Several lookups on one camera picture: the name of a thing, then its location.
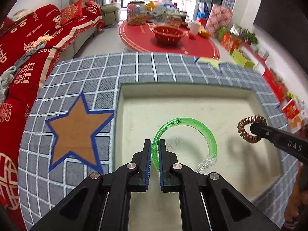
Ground green translucent bangle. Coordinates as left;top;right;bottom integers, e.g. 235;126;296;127
151;117;218;174

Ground grey checked star tablecloth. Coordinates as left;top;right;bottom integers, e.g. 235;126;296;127
18;53;288;229

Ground green cardboard box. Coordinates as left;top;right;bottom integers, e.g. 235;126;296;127
231;49;255;69

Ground red floral gift box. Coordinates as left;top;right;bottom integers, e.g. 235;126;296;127
205;4;233;36

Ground grey patterned cloth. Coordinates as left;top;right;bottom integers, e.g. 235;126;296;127
1;40;47;104

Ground round red coffee table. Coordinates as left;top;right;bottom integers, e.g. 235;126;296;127
119;20;220;60

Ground red plastic basket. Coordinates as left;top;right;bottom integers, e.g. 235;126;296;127
152;24;185;45

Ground red covered sofa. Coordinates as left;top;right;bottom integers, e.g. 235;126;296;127
1;0;105;230

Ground black wall television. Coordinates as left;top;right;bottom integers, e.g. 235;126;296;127
254;0;307;73

